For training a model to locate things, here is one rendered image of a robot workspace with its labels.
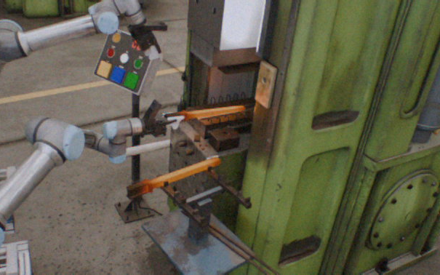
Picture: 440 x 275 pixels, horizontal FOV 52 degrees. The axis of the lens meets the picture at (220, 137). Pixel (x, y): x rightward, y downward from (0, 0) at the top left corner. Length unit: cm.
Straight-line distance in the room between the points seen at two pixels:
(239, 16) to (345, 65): 47
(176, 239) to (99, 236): 108
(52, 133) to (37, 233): 143
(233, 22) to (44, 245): 176
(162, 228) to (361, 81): 104
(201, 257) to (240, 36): 90
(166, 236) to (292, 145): 63
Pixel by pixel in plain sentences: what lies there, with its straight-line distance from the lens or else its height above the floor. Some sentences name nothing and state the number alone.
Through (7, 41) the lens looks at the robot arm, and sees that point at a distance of 180.
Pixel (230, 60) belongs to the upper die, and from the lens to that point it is 195.
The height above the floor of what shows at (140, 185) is 96.
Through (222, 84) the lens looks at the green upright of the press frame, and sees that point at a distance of 233.
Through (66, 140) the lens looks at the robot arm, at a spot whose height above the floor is 116.
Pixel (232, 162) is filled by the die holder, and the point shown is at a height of 86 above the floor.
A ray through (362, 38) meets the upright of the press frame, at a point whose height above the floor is 148.
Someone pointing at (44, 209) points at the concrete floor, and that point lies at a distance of 313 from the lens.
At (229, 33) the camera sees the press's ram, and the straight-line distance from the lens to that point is 184.
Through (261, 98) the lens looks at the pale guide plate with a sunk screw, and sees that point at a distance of 184.
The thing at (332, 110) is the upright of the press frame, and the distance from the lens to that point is 195.
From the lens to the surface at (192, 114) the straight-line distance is 205.
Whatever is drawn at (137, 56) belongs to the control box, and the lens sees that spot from 240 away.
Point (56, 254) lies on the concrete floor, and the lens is 282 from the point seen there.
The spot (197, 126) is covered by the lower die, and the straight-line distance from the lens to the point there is 211.
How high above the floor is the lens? 199
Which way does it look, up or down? 31 degrees down
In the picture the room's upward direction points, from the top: 7 degrees clockwise
